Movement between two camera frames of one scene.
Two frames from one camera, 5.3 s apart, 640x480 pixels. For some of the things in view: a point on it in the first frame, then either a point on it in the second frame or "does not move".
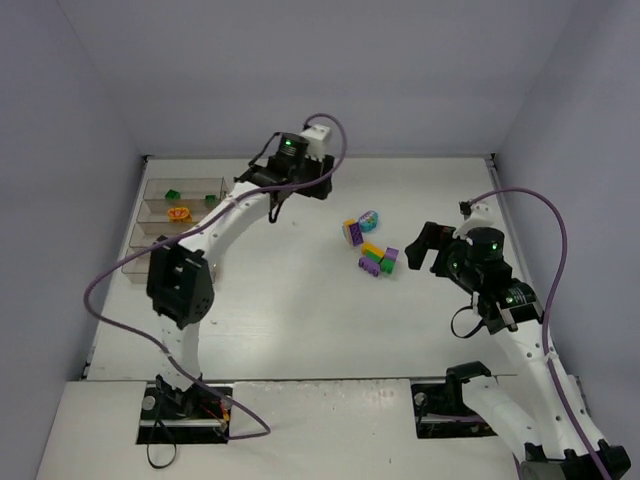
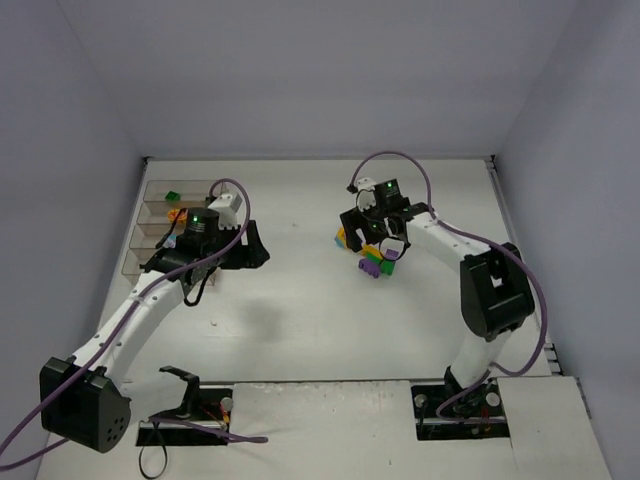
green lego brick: (172, 195) does not move
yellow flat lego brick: (375, 249) does not move
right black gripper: (441, 248) -> (357, 226)
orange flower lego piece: (179, 214) does not move
